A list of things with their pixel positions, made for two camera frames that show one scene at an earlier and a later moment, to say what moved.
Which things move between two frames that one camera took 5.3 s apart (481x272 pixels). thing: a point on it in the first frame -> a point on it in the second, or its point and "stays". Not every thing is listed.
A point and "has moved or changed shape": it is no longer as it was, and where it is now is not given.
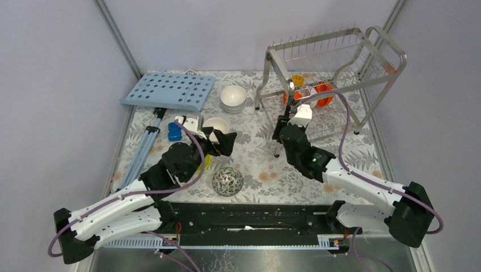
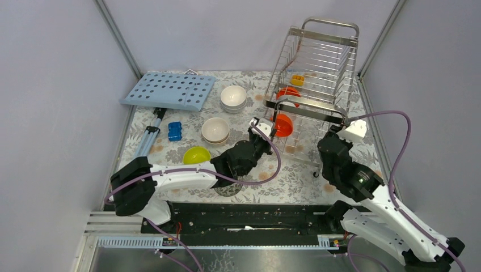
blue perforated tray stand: [160, 90] stays
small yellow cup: [298, 80] stays
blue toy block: [174, 133] stays
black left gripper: [226, 141] -> [268, 145]
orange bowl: [323, 86] -> [288, 91]
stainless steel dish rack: [336, 79] has moved or changed shape
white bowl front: [233, 102] stays
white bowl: [233, 97] stays
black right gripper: [302, 128] -> [333, 129]
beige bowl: [216, 123] stays
